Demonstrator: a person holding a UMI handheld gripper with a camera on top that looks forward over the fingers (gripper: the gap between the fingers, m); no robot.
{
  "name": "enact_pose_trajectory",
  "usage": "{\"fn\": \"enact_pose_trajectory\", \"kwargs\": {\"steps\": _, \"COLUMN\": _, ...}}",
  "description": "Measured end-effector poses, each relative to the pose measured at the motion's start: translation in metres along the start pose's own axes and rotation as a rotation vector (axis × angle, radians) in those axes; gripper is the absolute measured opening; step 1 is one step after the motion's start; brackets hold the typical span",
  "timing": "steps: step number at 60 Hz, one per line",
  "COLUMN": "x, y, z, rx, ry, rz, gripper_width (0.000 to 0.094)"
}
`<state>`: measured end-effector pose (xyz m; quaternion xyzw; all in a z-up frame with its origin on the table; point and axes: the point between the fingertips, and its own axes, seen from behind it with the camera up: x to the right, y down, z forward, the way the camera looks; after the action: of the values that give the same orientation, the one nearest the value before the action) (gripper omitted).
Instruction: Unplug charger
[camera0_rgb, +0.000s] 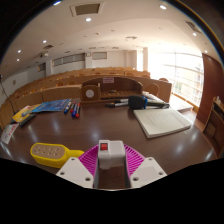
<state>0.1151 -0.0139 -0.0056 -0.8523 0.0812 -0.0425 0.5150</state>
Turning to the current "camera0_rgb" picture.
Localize white leaflet with red print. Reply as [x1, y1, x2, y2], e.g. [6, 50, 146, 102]
[0, 122, 20, 145]

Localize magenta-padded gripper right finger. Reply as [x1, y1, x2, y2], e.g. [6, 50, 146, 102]
[123, 144, 168, 189]

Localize small ceiling vent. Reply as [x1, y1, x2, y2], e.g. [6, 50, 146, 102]
[185, 20, 202, 34]

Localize white notebook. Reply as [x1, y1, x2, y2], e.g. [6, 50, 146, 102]
[133, 108, 192, 139]

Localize wooden desk organizer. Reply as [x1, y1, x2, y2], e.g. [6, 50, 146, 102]
[80, 76, 144, 103]

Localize wooden shelf unit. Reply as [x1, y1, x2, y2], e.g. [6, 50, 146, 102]
[202, 96, 224, 158]

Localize blue marker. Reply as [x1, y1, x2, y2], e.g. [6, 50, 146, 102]
[63, 100, 72, 114]
[71, 102, 79, 118]

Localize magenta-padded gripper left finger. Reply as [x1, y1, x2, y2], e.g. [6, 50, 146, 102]
[55, 144, 101, 190]

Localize large square ceiling vent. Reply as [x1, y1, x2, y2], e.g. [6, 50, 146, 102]
[69, 2, 105, 18]

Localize recessed ceiling lights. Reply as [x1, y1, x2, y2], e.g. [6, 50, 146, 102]
[16, 0, 209, 55]

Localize yellow power strip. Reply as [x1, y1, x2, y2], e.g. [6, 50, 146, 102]
[29, 142, 85, 169]

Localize black remote control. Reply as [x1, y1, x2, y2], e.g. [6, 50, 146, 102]
[18, 113, 37, 128]

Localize black handheld microphone blue band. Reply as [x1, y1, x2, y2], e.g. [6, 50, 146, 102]
[128, 95, 170, 111]

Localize rows of wooden auditorium seats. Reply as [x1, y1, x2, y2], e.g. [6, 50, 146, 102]
[0, 66, 173, 129]

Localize blue booklet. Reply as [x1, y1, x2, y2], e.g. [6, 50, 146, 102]
[31, 98, 72, 114]

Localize white charger with red button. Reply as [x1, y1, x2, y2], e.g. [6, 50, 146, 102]
[97, 139, 126, 171]

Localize large bright window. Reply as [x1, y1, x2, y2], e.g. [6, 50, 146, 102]
[148, 51, 204, 108]

